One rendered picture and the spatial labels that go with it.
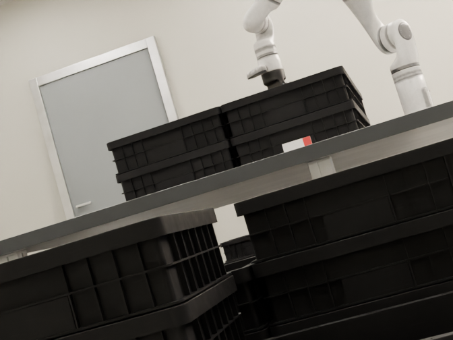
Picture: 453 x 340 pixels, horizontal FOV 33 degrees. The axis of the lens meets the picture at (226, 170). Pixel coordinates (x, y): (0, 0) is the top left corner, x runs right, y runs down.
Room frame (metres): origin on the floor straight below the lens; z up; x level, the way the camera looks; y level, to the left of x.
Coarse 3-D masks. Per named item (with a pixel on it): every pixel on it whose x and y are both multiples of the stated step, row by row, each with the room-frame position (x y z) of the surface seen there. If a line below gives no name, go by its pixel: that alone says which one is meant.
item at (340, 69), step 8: (320, 72) 2.31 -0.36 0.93; (328, 72) 2.30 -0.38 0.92; (336, 72) 2.30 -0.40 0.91; (344, 72) 2.32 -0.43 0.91; (296, 80) 2.32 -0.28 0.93; (304, 80) 2.32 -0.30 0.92; (312, 80) 2.31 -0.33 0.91; (272, 88) 2.34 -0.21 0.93; (280, 88) 2.34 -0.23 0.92; (288, 88) 2.33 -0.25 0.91; (248, 96) 2.36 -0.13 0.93; (256, 96) 2.35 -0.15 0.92; (264, 96) 2.35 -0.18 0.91; (224, 104) 2.38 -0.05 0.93; (232, 104) 2.37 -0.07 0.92; (240, 104) 2.37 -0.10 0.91; (224, 112) 2.43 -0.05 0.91
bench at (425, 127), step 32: (384, 128) 1.90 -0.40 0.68; (416, 128) 1.88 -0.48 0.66; (448, 128) 2.39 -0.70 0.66; (288, 160) 1.95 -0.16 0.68; (320, 160) 1.98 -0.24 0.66; (352, 160) 2.66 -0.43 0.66; (160, 192) 2.02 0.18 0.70; (192, 192) 2.00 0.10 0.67; (224, 192) 2.29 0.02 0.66; (256, 192) 3.08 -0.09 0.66; (64, 224) 2.08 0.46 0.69; (96, 224) 2.06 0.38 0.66; (128, 224) 2.53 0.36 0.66; (0, 256) 2.18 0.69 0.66
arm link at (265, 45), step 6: (270, 24) 2.44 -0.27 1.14; (270, 30) 2.44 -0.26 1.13; (258, 36) 2.46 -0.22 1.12; (264, 36) 2.44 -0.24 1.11; (270, 36) 2.43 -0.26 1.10; (258, 42) 2.41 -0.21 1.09; (264, 42) 2.40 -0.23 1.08; (270, 42) 2.41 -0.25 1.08; (258, 48) 2.41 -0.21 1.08; (264, 48) 2.40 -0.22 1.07; (270, 48) 2.40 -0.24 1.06; (258, 54) 2.41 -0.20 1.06; (264, 54) 2.40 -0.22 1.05; (270, 54) 2.40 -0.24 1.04
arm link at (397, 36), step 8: (392, 24) 2.36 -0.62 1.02; (400, 24) 2.37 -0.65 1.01; (408, 24) 2.39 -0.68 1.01; (384, 32) 2.38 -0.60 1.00; (392, 32) 2.36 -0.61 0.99; (400, 32) 2.36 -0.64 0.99; (408, 32) 2.38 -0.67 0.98; (384, 40) 2.39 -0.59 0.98; (392, 40) 2.37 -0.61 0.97; (400, 40) 2.36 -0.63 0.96; (408, 40) 2.37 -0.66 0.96; (392, 48) 2.39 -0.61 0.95; (400, 48) 2.36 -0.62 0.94; (408, 48) 2.37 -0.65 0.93; (416, 48) 2.40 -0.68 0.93; (400, 56) 2.36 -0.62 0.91; (408, 56) 2.36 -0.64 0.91; (416, 56) 2.38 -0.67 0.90; (392, 64) 2.39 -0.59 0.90; (400, 64) 2.37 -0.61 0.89; (408, 64) 2.36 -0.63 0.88; (416, 64) 2.37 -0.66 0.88; (392, 72) 2.40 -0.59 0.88
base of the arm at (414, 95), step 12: (396, 72) 2.38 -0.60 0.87; (408, 72) 2.36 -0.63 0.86; (420, 72) 2.38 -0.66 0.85; (396, 84) 2.40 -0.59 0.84; (408, 84) 2.37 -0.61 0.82; (420, 84) 2.37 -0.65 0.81; (408, 96) 2.37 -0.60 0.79; (420, 96) 2.36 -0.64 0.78; (408, 108) 2.38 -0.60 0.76; (420, 108) 2.36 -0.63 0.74
